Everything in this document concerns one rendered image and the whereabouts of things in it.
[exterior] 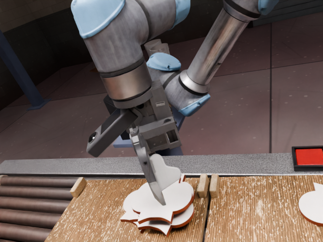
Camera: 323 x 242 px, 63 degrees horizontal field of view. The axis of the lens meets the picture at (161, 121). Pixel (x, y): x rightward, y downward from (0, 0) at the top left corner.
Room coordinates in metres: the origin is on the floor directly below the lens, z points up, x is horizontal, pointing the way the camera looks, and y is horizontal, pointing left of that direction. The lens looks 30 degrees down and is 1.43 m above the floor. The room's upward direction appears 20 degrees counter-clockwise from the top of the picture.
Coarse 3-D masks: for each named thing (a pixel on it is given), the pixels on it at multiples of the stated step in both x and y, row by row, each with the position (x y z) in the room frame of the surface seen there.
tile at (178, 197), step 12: (180, 180) 0.47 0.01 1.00; (144, 192) 0.46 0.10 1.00; (168, 192) 0.43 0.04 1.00; (180, 192) 0.42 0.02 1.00; (132, 204) 0.44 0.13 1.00; (144, 204) 0.43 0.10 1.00; (156, 204) 0.41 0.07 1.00; (168, 204) 0.40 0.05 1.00; (180, 204) 0.39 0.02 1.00; (144, 216) 0.39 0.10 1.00; (156, 216) 0.38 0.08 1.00; (168, 216) 0.37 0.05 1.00
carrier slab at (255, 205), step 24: (240, 192) 0.42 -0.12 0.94; (264, 192) 0.40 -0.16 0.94; (288, 192) 0.38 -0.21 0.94; (216, 216) 0.38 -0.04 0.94; (240, 216) 0.36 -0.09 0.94; (264, 216) 0.34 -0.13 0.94; (288, 216) 0.32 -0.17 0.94; (216, 240) 0.33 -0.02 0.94; (240, 240) 0.31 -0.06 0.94; (264, 240) 0.30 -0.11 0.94; (288, 240) 0.28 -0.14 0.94; (312, 240) 0.26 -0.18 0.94
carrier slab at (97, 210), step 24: (96, 192) 0.61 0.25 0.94; (120, 192) 0.57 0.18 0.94; (72, 216) 0.55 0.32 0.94; (96, 216) 0.51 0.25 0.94; (120, 216) 0.48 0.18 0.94; (48, 240) 0.49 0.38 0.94; (72, 240) 0.46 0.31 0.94; (96, 240) 0.44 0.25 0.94; (120, 240) 0.41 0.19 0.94; (144, 240) 0.39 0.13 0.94; (168, 240) 0.37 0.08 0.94; (192, 240) 0.35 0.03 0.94
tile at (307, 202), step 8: (320, 184) 0.36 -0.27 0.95; (312, 192) 0.35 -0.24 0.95; (320, 192) 0.34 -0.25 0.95; (304, 200) 0.34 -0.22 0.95; (312, 200) 0.33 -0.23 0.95; (320, 200) 0.33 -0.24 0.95; (304, 208) 0.32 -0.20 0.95; (312, 208) 0.31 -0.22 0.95; (320, 208) 0.31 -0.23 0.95; (304, 216) 0.31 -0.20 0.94; (312, 216) 0.30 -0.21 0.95; (320, 216) 0.29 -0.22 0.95; (320, 224) 0.28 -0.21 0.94
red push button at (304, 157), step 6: (300, 150) 0.49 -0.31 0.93; (306, 150) 0.48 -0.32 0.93; (312, 150) 0.47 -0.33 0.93; (318, 150) 0.47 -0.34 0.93; (300, 156) 0.47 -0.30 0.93; (306, 156) 0.46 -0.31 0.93; (312, 156) 0.45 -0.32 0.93; (318, 156) 0.45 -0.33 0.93; (300, 162) 0.45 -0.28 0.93; (306, 162) 0.44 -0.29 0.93; (312, 162) 0.44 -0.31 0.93; (318, 162) 0.43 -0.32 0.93
